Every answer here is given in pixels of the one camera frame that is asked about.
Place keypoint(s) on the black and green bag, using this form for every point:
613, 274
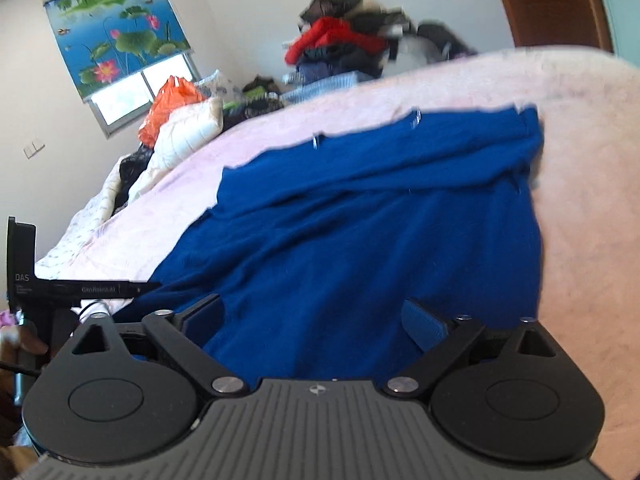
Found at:
260, 89

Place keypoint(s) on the person's left hand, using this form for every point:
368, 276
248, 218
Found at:
32, 344

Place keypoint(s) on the dark floral cloth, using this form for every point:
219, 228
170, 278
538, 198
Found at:
132, 175

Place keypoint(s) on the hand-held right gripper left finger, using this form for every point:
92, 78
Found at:
207, 317

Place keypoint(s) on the white floral quilt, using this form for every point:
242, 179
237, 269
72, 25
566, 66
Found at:
85, 230

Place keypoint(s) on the pink fleece blanket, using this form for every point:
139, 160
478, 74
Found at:
585, 210

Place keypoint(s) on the white floral pillow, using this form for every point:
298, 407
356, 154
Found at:
217, 85

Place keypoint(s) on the black jacket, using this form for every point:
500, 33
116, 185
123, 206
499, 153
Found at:
442, 37

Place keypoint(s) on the dark patterned garment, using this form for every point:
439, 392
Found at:
252, 112

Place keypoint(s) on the blue beaded v-neck sweater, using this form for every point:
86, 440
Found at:
350, 240

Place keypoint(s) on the window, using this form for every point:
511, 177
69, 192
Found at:
135, 92

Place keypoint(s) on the white quilted jacket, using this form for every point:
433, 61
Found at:
185, 130

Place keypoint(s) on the light blue knit sweater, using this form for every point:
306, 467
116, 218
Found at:
325, 87

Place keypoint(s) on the brown wooden door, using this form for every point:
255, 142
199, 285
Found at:
550, 5

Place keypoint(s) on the red garment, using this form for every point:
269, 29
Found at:
330, 35

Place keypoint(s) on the black mesh garment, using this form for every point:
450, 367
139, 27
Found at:
330, 7

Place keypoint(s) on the lotus print roller blind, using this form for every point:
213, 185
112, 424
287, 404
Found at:
115, 35

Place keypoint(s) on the dark navy garments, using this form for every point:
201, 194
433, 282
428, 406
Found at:
335, 60

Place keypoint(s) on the translucent plastic bag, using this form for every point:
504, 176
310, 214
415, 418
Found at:
415, 52

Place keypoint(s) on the white wall switch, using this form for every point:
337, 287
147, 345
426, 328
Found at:
33, 149

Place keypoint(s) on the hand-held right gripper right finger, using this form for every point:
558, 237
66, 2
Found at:
422, 327

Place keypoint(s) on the orange plastic bag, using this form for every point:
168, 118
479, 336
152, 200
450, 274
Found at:
167, 105

